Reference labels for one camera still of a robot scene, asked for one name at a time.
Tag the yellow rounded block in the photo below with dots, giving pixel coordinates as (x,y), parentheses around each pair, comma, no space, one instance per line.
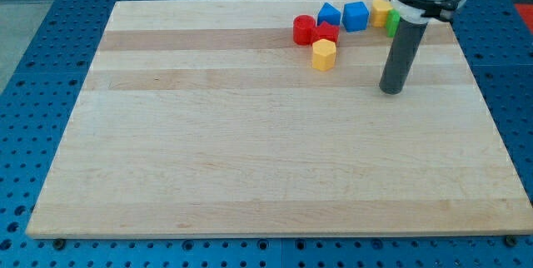
(379,12)

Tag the wooden board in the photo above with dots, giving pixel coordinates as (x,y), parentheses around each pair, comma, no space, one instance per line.
(203,119)

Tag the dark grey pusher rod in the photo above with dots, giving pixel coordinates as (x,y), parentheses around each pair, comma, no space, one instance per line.
(403,50)

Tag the yellow hexagon block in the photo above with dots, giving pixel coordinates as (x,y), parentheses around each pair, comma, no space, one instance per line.
(323,55)

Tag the green block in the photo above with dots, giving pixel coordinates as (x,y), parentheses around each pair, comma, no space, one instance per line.
(392,22)

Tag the blue pentagon block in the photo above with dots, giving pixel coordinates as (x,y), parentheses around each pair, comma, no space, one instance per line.
(329,14)

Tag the blue cube block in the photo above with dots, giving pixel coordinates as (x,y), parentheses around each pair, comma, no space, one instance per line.
(355,16)

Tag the red star block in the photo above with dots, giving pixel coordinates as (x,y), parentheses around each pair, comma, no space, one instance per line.
(325,31)

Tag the red cylinder block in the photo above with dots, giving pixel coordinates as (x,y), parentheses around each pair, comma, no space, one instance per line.
(301,29)

